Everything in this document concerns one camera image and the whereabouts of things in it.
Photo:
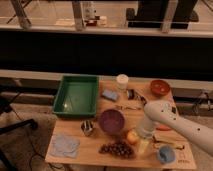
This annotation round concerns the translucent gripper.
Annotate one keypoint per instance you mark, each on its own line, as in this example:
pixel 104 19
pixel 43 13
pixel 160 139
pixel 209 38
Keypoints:
pixel 143 144

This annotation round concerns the yellow red apple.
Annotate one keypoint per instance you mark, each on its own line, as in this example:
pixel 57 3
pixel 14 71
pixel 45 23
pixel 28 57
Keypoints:
pixel 132 137

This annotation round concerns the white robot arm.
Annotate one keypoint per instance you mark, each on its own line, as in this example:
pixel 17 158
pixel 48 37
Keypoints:
pixel 160 111

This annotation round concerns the purple bowl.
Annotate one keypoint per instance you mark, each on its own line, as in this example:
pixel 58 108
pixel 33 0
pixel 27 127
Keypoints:
pixel 111 121

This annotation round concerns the orange red bowl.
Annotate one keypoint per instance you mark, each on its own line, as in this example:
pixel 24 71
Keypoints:
pixel 159 87

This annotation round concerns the bunch of dark grapes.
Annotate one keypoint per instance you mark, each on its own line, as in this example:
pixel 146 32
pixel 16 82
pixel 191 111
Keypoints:
pixel 118 149

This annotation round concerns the orange carrot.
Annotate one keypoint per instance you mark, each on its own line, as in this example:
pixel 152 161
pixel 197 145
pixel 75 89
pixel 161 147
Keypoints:
pixel 163 128

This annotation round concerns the blue round object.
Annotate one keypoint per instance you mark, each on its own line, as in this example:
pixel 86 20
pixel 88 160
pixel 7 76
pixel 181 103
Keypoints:
pixel 166 155

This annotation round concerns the small metal utensil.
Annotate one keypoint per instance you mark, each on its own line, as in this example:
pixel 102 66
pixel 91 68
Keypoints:
pixel 127 108

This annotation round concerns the small metal can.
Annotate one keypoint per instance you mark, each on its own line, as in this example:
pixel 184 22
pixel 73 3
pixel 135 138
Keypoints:
pixel 130 94

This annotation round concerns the blue sponge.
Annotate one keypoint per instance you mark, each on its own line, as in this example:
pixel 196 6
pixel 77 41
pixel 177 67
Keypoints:
pixel 110 95

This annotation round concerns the white cup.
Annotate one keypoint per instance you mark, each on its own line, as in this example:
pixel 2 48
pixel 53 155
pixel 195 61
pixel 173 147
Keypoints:
pixel 122 81

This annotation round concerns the light blue cloth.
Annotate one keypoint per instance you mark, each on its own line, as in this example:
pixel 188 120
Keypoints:
pixel 64 146

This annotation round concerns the green plastic tray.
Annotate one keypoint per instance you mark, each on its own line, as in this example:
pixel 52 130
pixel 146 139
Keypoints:
pixel 77 97

